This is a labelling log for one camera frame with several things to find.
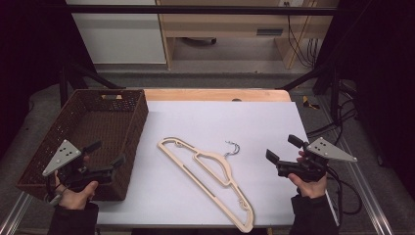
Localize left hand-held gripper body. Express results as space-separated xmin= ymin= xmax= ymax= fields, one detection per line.
xmin=42 ymin=139 xmax=115 ymax=193

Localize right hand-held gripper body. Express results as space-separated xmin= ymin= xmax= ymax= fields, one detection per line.
xmin=275 ymin=136 xmax=358 ymax=183

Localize brown woven basket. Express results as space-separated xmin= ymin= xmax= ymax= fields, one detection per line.
xmin=16 ymin=88 xmax=150 ymax=202

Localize beige plastic clothes hanger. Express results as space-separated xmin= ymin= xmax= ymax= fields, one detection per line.
xmin=157 ymin=136 xmax=255 ymax=234

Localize person's right hand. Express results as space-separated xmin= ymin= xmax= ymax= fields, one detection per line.
xmin=287 ymin=172 xmax=329 ymax=200

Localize person's left hand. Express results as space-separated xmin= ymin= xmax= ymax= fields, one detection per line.
xmin=53 ymin=174 xmax=100 ymax=211

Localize yellow and black tool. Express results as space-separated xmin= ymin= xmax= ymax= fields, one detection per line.
xmin=301 ymin=95 xmax=321 ymax=111

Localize black metal stand strut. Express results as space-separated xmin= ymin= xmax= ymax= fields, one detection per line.
xmin=279 ymin=61 xmax=341 ymax=124
xmin=58 ymin=61 xmax=125 ymax=106

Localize black curtain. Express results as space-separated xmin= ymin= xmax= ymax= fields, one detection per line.
xmin=0 ymin=0 xmax=96 ymax=160
xmin=313 ymin=0 xmax=415 ymax=191

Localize white cabinet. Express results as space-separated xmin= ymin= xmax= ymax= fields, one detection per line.
xmin=65 ymin=0 xmax=167 ymax=65

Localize light wooden desk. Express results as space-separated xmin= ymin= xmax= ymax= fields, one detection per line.
xmin=156 ymin=0 xmax=339 ymax=71

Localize black floor cables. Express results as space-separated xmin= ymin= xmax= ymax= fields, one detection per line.
xmin=305 ymin=81 xmax=360 ymax=139

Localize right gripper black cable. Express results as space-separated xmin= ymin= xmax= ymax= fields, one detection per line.
xmin=326 ymin=165 xmax=364 ymax=226

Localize aluminium rail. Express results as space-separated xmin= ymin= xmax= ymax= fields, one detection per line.
xmin=0 ymin=191 xmax=34 ymax=235
xmin=316 ymin=97 xmax=395 ymax=235

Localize black hanging wall cables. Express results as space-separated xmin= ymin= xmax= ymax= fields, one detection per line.
xmin=286 ymin=2 xmax=323 ymax=69

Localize black horizontal frame bar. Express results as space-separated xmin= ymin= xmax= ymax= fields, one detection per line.
xmin=65 ymin=4 xmax=338 ymax=16

